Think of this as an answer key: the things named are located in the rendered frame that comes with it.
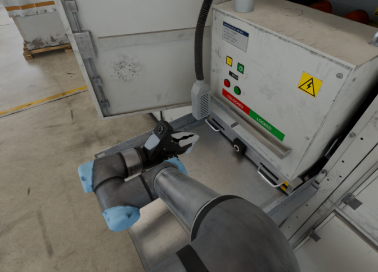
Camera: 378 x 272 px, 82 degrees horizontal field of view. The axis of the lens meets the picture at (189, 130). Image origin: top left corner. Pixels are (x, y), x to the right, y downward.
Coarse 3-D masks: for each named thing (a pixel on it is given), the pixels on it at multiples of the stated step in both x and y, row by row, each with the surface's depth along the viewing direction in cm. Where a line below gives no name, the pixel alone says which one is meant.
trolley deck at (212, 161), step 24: (216, 144) 102; (192, 168) 92; (216, 168) 92; (240, 168) 92; (240, 192) 85; (264, 192) 85; (312, 192) 85; (144, 216) 78; (168, 216) 78; (288, 216) 84; (144, 240) 72; (168, 240) 72; (144, 264) 67
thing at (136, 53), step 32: (64, 0) 75; (96, 0) 78; (128, 0) 80; (160, 0) 83; (192, 0) 86; (224, 0) 86; (96, 32) 85; (128, 32) 88; (160, 32) 89; (192, 32) 93; (96, 64) 93; (128, 64) 97; (160, 64) 101; (192, 64) 105; (96, 96) 103; (128, 96) 108; (160, 96) 113
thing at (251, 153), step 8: (216, 120) 105; (224, 128) 102; (232, 136) 99; (240, 136) 95; (248, 144) 92; (248, 152) 93; (256, 152) 89; (256, 160) 91; (264, 160) 86; (264, 168) 88; (272, 168) 84; (272, 176) 86; (296, 184) 79; (288, 192) 82
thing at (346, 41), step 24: (264, 0) 76; (264, 24) 62; (288, 24) 62; (312, 24) 61; (336, 24) 60; (360, 24) 59; (312, 48) 51; (336, 48) 51; (360, 48) 51; (360, 72) 49; (360, 96) 62; (336, 120) 63; (312, 144) 64
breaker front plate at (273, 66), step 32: (256, 32) 63; (224, 64) 82; (256, 64) 69; (288, 64) 59; (320, 64) 51; (256, 96) 75; (288, 96) 64; (320, 96) 55; (256, 128) 83; (288, 128) 69; (288, 160) 76
